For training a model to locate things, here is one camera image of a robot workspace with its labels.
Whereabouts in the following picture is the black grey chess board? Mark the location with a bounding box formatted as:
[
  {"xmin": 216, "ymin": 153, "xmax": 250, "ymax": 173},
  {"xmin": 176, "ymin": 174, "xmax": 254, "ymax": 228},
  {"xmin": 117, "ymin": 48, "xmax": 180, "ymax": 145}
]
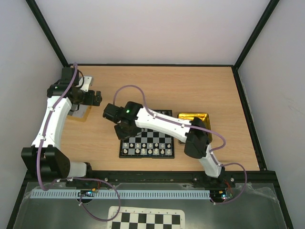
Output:
[{"xmin": 119, "ymin": 109, "xmax": 175, "ymax": 159}]

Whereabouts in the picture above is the gold metal tray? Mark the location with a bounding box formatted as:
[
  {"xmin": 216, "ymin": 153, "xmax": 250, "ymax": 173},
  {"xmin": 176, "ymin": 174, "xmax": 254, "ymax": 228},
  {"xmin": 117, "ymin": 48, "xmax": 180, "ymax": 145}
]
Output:
[{"xmin": 177, "ymin": 113, "xmax": 213, "ymax": 144}]

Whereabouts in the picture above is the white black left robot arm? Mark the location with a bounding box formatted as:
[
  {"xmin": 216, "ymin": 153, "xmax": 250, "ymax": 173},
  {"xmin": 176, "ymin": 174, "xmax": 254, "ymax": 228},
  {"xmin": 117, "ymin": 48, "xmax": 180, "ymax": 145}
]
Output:
[{"xmin": 21, "ymin": 67, "xmax": 102, "ymax": 178}]

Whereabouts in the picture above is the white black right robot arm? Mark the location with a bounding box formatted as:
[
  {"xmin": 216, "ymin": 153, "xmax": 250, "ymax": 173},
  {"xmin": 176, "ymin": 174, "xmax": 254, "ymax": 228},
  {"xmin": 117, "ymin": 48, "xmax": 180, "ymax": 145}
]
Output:
[{"xmin": 102, "ymin": 101, "xmax": 224, "ymax": 187}]

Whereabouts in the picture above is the checkered calibration board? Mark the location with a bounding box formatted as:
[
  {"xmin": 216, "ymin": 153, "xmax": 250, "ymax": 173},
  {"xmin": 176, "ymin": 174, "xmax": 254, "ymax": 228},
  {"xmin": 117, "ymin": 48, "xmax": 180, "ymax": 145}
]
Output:
[{"xmin": 107, "ymin": 206, "xmax": 186, "ymax": 229}]

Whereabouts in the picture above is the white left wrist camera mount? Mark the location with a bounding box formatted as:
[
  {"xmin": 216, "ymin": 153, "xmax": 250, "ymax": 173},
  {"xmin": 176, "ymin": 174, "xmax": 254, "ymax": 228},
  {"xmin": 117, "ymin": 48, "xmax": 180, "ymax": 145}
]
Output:
[{"xmin": 78, "ymin": 76, "xmax": 93, "ymax": 92}]

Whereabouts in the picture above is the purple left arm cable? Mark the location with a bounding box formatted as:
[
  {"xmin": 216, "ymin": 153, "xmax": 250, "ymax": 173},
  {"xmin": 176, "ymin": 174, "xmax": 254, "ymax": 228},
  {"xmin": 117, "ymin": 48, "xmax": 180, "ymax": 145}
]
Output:
[{"xmin": 37, "ymin": 62, "xmax": 122, "ymax": 221}]

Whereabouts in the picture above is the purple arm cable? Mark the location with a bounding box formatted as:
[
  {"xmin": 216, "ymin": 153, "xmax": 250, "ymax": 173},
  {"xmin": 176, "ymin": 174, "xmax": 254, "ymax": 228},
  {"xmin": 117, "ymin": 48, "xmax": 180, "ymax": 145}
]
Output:
[
  {"xmin": 112, "ymin": 85, "xmax": 248, "ymax": 206},
  {"xmin": 37, "ymin": 62, "xmax": 122, "ymax": 221}
]

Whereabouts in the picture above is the black mounting rail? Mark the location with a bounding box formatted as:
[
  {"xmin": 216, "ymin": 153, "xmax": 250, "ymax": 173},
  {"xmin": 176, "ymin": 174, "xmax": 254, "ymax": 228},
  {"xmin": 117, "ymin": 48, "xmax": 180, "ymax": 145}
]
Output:
[{"xmin": 65, "ymin": 170, "xmax": 235, "ymax": 188}]

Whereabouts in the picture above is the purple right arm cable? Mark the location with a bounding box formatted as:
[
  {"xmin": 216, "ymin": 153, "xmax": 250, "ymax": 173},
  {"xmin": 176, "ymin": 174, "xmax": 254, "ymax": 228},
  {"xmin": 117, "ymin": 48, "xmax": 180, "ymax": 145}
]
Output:
[{"xmin": 112, "ymin": 85, "xmax": 248, "ymax": 206}]

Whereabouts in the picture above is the white slotted cable duct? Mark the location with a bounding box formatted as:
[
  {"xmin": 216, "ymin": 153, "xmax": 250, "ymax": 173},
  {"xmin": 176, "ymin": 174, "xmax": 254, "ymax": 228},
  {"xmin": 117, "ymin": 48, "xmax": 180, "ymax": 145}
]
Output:
[{"xmin": 30, "ymin": 189, "xmax": 210, "ymax": 200}]

